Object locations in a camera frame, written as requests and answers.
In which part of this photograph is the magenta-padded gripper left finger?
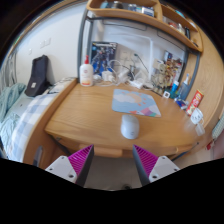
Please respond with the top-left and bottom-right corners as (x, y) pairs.
(44, 144), (95, 188)

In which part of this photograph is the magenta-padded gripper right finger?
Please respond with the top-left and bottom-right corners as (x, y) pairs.
(132, 144), (181, 187)

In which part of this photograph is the grey computer mouse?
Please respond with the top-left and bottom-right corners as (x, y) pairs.
(120, 114), (141, 140)

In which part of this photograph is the pastel printed mouse pad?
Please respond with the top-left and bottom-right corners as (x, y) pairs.
(111, 88), (162, 118)

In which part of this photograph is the white mug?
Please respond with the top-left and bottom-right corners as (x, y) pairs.
(189, 107), (205, 125)

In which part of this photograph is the blue snack packet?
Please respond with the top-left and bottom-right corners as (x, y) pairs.
(174, 97), (189, 109)

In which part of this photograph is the red snack can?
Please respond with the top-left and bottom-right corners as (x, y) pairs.
(185, 89), (205, 117)

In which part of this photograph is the blue white-capped bottle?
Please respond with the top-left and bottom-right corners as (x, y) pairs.
(170, 80), (180, 99)

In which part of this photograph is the blue spray bottle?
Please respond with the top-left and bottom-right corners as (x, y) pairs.
(178, 73), (191, 101)

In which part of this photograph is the teal blanket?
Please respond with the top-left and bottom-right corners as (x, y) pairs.
(0, 83), (27, 148)

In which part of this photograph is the beige robot figure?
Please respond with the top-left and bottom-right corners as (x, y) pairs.
(151, 59), (184, 94)

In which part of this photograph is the white red-capped pump bottle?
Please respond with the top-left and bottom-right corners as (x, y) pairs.
(79, 54), (94, 88)

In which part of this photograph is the black bag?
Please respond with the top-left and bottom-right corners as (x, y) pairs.
(24, 54), (51, 98)

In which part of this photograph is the small white charger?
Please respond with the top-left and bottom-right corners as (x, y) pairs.
(101, 70), (114, 82)

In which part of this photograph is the white desk lamp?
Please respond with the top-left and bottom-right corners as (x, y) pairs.
(131, 35), (155, 89)

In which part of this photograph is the colourful printed box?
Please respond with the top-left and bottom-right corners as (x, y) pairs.
(163, 50), (184, 73)

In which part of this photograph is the dark blue model kit box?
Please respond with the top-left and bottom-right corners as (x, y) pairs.
(90, 41), (118, 77)

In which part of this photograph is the wooden shelf unit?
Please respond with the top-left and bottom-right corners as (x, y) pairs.
(85, 0), (204, 53)

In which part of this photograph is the white cable tangle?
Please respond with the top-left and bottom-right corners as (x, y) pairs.
(93, 59), (134, 87)

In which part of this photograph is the white wall socket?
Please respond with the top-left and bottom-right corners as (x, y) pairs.
(119, 49), (131, 61)

